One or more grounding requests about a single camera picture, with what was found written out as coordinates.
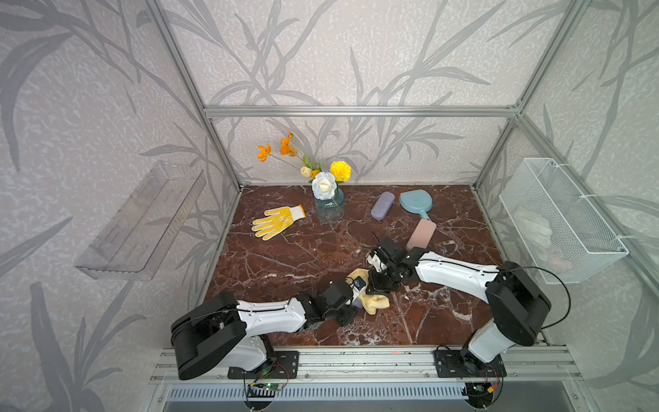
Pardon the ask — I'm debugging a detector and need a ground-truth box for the yellow microfiber cloth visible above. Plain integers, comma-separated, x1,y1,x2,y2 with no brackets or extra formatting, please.
345,269,390,315

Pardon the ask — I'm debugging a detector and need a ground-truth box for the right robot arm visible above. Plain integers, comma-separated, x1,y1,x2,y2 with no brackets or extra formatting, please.
367,239,552,367

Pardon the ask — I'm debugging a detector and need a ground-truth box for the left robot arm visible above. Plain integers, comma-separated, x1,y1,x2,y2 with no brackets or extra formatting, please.
171,269,368,380

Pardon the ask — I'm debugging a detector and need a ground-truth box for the pink eyeglass case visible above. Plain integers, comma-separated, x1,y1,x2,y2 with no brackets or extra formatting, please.
406,218,437,251

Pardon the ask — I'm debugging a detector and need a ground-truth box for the lavender eyeglass case far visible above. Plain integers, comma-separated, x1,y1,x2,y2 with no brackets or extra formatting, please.
371,192,396,221

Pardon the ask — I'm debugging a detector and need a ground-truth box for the teal hand mirror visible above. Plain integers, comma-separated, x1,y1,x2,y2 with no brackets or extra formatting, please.
399,190,432,220

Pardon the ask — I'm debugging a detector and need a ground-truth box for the glass vase with flowers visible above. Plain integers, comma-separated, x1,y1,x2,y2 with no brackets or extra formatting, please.
257,130,352,224

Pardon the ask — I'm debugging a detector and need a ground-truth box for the yellow work glove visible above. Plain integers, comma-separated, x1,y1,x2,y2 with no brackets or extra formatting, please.
252,205,307,241

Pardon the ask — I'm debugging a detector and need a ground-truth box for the aluminium mounting rail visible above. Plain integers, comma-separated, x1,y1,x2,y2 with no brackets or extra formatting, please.
148,344,583,385

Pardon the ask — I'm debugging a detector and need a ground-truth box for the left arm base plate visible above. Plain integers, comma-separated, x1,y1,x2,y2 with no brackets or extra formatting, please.
228,350,300,380

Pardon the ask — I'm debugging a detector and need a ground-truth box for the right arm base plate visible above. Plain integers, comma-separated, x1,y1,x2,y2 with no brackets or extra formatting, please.
433,347,507,379

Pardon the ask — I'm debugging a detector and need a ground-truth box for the white wire mesh basket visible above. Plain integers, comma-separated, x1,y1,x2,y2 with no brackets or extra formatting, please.
499,158,629,284

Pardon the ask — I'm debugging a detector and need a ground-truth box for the clear acrylic wall shelf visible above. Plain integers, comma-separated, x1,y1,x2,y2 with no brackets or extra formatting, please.
74,161,207,281

